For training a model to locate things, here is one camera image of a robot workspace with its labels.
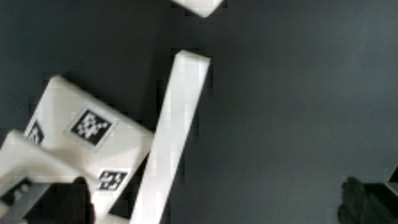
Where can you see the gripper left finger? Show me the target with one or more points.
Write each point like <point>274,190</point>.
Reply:
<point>46,203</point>

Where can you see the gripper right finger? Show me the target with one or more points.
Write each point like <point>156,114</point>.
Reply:
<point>370,203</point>

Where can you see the white lamp base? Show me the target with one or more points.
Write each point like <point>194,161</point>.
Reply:
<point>82,142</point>

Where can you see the white marker sheet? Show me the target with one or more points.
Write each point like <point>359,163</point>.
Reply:
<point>203,7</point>

